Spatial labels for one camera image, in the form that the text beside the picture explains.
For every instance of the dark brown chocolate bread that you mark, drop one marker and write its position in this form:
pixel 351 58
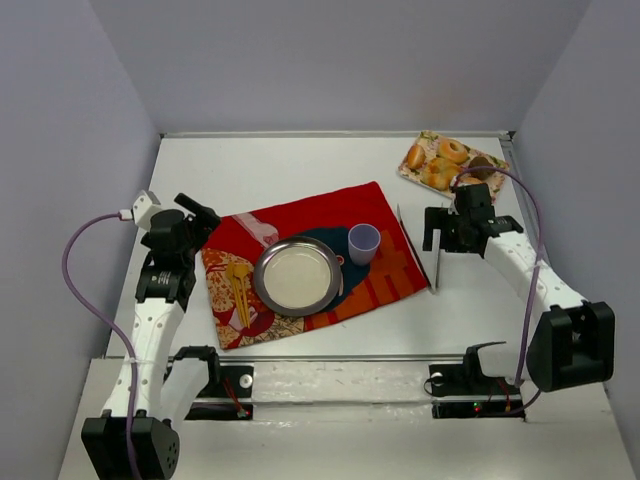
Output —
pixel 481 168

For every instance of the yellow plastic spoon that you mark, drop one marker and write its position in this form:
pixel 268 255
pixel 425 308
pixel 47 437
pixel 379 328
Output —
pixel 236 292

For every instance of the ring bagel bread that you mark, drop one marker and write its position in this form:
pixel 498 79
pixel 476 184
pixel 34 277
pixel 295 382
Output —
pixel 452 150

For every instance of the round golden bread roll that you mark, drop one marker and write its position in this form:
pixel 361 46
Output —
pixel 415 157

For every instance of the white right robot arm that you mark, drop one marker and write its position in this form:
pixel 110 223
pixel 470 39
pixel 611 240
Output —
pixel 570 340

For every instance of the metal tongs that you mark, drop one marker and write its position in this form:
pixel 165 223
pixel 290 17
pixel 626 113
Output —
pixel 411 218

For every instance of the twisted knot bread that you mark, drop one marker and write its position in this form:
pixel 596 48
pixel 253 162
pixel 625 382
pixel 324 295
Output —
pixel 439 173

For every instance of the lilac plastic cup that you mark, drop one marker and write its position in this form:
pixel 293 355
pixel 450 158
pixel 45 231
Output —
pixel 363 242

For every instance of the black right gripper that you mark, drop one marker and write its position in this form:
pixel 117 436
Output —
pixel 441 227

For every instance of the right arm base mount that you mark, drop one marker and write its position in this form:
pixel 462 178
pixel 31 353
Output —
pixel 462 391

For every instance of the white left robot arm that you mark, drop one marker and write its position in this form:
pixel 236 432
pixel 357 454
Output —
pixel 136 435

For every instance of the floral serving tray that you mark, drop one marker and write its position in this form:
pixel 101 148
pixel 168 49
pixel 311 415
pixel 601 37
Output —
pixel 429 140

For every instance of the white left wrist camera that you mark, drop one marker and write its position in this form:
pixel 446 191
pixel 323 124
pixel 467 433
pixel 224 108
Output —
pixel 144 207

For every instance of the red patterned cloth mat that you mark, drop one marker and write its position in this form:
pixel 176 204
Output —
pixel 391 276

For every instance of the round metal plate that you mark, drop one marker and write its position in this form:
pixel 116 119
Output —
pixel 297 276

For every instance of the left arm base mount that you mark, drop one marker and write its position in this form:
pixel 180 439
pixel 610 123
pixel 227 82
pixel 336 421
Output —
pixel 226 390

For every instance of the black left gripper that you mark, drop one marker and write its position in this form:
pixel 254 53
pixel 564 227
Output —
pixel 201 220

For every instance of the yellow plastic fork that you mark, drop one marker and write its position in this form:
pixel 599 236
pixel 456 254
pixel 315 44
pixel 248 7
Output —
pixel 241 271

